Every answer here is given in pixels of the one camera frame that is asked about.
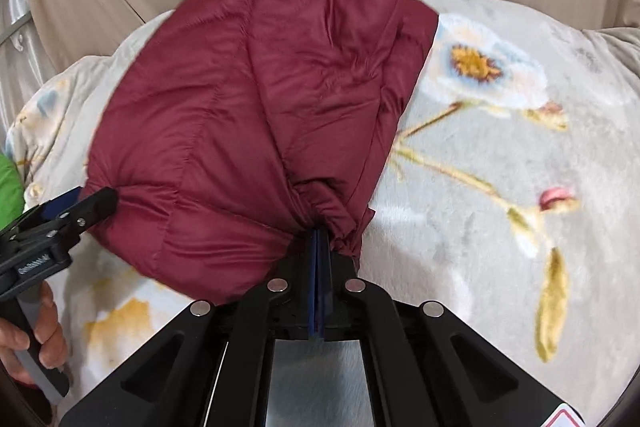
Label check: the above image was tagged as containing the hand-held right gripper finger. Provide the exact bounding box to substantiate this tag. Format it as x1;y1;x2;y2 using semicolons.
320;229;586;427
60;229;321;427

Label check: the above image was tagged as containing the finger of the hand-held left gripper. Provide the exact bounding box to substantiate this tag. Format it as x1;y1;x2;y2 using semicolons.
37;187;120;242
15;187;84;225

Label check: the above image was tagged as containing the maroon puffer jacket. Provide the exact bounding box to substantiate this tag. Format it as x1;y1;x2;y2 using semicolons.
80;0;441;305

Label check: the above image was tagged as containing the person's left hand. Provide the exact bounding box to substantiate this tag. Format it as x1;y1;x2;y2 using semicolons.
0;282;68;388

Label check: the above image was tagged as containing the green cloth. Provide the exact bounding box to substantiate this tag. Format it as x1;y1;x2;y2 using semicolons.
0;149;27;233

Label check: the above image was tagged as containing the silver satin cloth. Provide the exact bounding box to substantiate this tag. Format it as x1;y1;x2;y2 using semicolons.
0;0;68;145

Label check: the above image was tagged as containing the floral printed blanket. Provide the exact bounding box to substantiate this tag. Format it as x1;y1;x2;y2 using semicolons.
5;0;640;427

